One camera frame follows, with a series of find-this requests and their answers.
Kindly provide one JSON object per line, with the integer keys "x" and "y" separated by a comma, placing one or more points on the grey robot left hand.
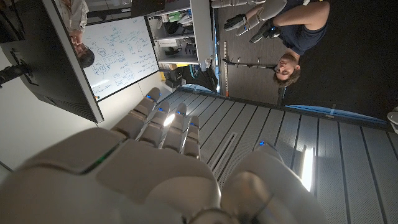
{"x": 270, "y": 9}

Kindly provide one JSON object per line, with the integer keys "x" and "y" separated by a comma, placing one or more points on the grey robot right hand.
{"x": 140, "y": 177}

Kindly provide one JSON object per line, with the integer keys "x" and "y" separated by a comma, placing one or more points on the black glove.
{"x": 262, "y": 32}
{"x": 233, "y": 22}

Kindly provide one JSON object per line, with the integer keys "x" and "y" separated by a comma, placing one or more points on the person in navy shirt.
{"x": 304, "y": 34}

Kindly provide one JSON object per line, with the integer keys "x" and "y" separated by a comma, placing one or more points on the white shelf unit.
{"x": 202, "y": 31}

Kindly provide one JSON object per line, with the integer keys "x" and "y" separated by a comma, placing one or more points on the whiteboard with blue writing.
{"x": 124, "y": 53}

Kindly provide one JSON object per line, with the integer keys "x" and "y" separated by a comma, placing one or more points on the computer monitor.
{"x": 46, "y": 62}

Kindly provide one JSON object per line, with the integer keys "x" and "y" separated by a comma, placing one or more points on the ceiling light strip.
{"x": 308, "y": 169}

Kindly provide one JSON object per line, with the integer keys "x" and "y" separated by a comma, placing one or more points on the person in beige shirt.
{"x": 76, "y": 18}

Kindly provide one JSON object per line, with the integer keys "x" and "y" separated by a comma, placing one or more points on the black hook rail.
{"x": 248, "y": 65}

